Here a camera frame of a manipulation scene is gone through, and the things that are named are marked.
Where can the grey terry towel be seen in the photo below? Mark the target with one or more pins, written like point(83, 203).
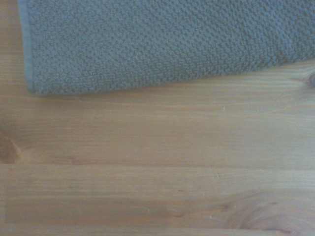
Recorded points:
point(157, 41)

